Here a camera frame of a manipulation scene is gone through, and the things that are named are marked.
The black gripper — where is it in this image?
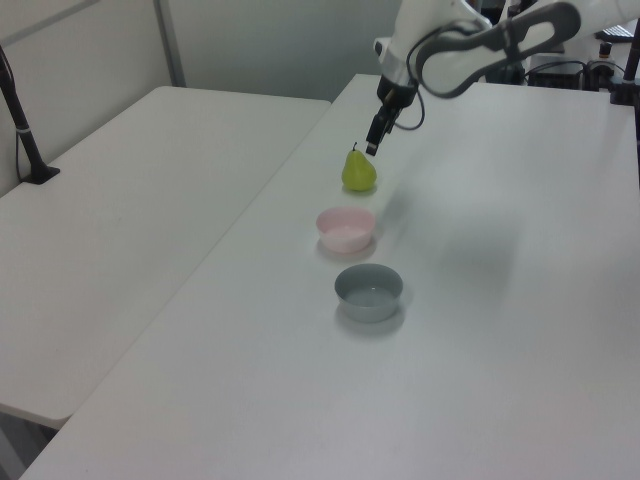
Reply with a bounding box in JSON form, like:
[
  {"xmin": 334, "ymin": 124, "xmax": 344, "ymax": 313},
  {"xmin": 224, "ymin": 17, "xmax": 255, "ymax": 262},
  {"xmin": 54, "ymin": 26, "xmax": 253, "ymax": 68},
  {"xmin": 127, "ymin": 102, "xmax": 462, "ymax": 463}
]
[{"xmin": 365, "ymin": 74, "xmax": 417, "ymax": 157}]

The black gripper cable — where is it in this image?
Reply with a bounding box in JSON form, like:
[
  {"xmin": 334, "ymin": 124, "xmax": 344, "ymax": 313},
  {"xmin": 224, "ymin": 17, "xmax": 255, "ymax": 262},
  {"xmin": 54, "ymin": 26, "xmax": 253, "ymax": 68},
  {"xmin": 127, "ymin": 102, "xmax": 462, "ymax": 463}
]
[{"xmin": 398, "ymin": 19, "xmax": 476, "ymax": 132}]

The black camera stand with base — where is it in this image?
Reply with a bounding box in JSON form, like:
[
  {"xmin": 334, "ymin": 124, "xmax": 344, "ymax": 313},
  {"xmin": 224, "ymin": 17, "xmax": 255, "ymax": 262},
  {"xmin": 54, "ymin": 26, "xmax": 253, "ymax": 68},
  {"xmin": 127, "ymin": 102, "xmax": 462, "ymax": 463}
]
[{"xmin": 0, "ymin": 44, "xmax": 62, "ymax": 186}]

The green pear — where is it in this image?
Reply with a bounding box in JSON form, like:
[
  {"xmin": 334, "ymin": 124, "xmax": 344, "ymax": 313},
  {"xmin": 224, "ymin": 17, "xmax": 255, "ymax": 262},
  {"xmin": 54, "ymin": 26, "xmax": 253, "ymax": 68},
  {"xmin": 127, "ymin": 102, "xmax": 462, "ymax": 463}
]
[{"xmin": 341, "ymin": 141, "xmax": 378, "ymax": 193}]

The pink bowl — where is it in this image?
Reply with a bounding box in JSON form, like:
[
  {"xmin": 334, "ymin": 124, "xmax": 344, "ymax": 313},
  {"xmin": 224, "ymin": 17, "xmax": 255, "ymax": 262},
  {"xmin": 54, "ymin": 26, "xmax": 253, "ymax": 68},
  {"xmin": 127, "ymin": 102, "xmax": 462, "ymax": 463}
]
[{"xmin": 315, "ymin": 206, "xmax": 377, "ymax": 253}]

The black pole with clamp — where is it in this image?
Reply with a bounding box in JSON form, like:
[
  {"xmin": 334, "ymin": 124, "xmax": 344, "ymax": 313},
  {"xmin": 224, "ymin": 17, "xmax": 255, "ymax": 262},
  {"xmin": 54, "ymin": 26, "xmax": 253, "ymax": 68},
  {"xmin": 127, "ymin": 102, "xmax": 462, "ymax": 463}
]
[{"xmin": 608, "ymin": 37, "xmax": 640, "ymax": 107}]

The grey metal partition post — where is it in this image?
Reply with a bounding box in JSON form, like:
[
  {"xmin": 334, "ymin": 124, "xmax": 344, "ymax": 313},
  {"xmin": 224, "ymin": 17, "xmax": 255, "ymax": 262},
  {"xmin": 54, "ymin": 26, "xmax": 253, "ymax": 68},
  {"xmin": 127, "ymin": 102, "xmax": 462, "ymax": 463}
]
[{"xmin": 151, "ymin": 0, "xmax": 188, "ymax": 89}]

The grey bowl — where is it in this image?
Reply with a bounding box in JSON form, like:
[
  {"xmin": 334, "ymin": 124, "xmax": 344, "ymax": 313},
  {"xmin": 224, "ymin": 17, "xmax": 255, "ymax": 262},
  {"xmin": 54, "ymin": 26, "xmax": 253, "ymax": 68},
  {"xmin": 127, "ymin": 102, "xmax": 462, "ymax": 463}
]
[{"xmin": 333, "ymin": 263, "xmax": 405, "ymax": 324}]

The white side table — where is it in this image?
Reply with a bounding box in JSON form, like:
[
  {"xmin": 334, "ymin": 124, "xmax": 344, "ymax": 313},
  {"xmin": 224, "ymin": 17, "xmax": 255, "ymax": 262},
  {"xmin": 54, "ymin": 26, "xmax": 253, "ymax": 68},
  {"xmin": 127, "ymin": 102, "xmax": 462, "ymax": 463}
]
[{"xmin": 0, "ymin": 85, "xmax": 334, "ymax": 430}]

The black electronics box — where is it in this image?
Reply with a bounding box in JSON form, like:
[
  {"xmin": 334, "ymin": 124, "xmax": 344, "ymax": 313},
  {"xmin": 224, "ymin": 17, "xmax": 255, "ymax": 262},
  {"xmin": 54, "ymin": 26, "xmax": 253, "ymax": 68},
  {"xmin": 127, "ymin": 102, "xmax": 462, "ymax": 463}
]
[{"xmin": 523, "ymin": 59, "xmax": 617, "ymax": 92}]

